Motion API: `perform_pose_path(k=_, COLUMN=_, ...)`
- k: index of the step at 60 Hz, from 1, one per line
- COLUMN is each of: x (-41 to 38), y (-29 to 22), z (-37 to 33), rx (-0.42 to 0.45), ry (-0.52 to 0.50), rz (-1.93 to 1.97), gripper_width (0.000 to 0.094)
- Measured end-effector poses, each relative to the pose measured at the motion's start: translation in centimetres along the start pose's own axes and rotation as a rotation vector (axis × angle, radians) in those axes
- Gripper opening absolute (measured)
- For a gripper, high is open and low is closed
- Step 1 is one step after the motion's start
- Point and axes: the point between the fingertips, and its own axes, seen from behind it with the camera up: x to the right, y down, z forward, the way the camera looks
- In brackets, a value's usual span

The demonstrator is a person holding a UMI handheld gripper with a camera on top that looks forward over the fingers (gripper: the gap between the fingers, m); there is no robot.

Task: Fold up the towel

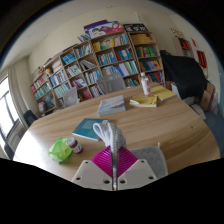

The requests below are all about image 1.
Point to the white bottle with red cap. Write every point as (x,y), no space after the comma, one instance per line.
(145,85)

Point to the grey-blue book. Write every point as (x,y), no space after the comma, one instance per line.
(111,106)

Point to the light grey chair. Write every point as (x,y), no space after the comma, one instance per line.
(71,96)

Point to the wooden bookshelf unit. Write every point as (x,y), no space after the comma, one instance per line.
(100,56)

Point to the green plastic bag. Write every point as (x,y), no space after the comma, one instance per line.
(59,150)

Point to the teal book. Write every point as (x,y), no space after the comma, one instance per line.
(87,128)

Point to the thin yellow notebook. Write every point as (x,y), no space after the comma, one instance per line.
(163,92)

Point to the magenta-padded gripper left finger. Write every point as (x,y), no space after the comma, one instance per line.
(91,175)

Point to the white waffle towel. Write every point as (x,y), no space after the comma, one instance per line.
(111,133)

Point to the red-lidded glass jar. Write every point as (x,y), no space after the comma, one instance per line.
(75,145)

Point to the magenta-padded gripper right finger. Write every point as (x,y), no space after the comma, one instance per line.
(136,173)

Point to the black cloth cover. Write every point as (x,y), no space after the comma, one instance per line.
(185,73)

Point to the grey mesh chair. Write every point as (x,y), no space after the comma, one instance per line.
(111,83)

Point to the papers on floor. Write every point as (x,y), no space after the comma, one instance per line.
(199,111)

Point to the dark office chair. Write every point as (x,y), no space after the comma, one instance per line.
(30,117)

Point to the cardboard box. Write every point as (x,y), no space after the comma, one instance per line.
(208,96)

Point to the thick yellow book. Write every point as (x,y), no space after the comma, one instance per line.
(144,101)

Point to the small wall shelf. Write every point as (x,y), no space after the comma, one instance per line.
(185,46)

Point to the white box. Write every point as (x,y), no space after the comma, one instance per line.
(185,98)

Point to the window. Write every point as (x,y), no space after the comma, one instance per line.
(6,110)

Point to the red wall hanging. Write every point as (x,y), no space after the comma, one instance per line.
(202,59)

